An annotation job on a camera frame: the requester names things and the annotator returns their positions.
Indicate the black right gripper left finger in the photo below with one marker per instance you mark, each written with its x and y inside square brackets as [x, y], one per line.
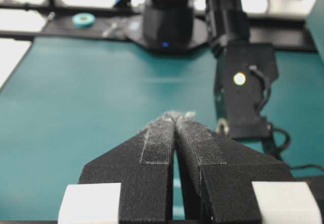
[131, 182]

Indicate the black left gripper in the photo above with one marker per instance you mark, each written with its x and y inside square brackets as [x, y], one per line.
[244, 72]

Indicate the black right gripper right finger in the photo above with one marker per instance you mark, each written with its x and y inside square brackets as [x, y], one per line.
[224, 180]

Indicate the teal tape roll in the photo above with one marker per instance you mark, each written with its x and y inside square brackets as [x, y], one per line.
[83, 20]

